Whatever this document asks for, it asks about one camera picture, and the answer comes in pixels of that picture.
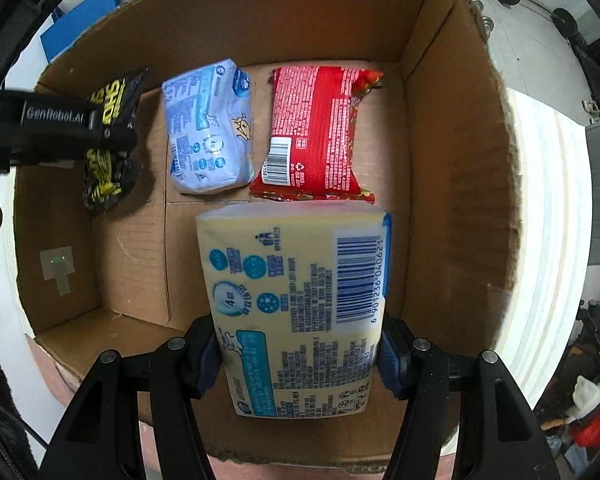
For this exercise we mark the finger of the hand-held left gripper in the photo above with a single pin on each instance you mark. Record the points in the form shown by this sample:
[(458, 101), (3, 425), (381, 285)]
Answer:
[(111, 135)]

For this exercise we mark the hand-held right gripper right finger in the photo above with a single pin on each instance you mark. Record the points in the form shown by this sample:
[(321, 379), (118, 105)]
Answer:
[(387, 360)]

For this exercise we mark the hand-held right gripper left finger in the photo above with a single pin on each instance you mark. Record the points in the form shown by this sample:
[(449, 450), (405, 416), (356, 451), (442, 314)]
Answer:
[(207, 360)]

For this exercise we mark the black and yellow snack packet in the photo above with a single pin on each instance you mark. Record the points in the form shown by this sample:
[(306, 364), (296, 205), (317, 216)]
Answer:
[(112, 145)]

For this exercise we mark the light blue tissue pack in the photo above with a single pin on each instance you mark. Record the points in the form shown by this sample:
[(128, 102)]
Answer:
[(209, 127)]

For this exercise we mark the cream tissue pack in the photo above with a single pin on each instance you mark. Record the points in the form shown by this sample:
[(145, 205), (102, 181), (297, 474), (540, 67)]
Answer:
[(292, 305)]

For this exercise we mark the cardboard box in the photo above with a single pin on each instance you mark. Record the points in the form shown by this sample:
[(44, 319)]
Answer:
[(280, 160)]

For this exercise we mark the red snack packet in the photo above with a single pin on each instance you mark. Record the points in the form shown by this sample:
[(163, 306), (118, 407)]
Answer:
[(315, 132)]

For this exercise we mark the red and white cloth pile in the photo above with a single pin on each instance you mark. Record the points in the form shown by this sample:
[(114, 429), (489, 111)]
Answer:
[(592, 415)]

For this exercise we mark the black barbell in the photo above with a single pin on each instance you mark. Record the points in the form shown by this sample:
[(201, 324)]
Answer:
[(555, 7)]

